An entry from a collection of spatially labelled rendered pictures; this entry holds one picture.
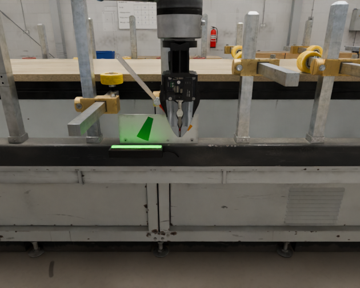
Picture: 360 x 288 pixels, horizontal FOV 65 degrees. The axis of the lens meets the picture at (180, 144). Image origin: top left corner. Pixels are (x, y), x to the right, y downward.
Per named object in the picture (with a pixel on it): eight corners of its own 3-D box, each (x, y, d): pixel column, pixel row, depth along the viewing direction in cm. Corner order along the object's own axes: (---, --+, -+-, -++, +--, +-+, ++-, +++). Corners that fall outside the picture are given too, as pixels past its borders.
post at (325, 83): (319, 157, 96) (350, 0, 79) (308, 157, 96) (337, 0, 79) (314, 153, 99) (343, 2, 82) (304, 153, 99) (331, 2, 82)
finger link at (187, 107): (179, 144, 62) (179, 102, 58) (179, 135, 67) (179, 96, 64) (194, 144, 62) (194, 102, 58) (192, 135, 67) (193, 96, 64)
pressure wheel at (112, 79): (128, 103, 107) (127, 72, 102) (111, 107, 101) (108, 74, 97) (116, 100, 112) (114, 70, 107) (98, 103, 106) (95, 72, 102)
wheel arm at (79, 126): (82, 139, 67) (80, 122, 66) (68, 139, 67) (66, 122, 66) (119, 100, 108) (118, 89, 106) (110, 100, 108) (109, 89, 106)
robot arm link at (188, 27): (158, 17, 60) (203, 17, 60) (159, 41, 61) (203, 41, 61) (154, 14, 51) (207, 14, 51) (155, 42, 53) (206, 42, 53)
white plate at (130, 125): (198, 143, 93) (198, 114, 90) (119, 143, 93) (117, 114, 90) (198, 143, 94) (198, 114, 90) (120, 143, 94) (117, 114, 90)
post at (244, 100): (245, 164, 97) (259, 11, 80) (235, 164, 97) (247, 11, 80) (243, 159, 100) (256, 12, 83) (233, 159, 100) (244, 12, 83)
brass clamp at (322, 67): (361, 76, 85) (365, 59, 83) (316, 76, 85) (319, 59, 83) (350, 74, 91) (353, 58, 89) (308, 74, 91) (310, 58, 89)
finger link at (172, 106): (165, 144, 62) (164, 102, 58) (166, 135, 67) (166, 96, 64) (179, 144, 62) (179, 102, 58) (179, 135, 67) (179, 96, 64)
